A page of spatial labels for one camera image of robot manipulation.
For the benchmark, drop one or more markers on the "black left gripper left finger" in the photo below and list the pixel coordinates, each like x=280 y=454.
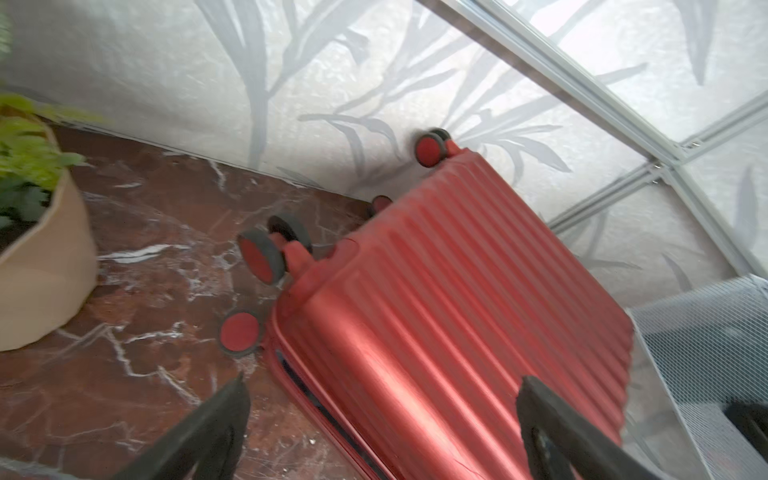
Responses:
x=207 y=443

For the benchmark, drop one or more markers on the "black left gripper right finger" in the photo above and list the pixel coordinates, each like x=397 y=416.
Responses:
x=561 y=444

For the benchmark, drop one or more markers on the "red hard-shell suitcase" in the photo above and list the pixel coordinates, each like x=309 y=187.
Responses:
x=407 y=343

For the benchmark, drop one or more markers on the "beige flower pot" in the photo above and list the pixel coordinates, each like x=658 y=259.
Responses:
x=47 y=269

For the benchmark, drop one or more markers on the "white green artificial flowers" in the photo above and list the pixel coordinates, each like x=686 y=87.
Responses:
x=32 y=162

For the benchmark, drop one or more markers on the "white wire mesh basket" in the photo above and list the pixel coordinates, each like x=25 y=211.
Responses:
x=709 y=347

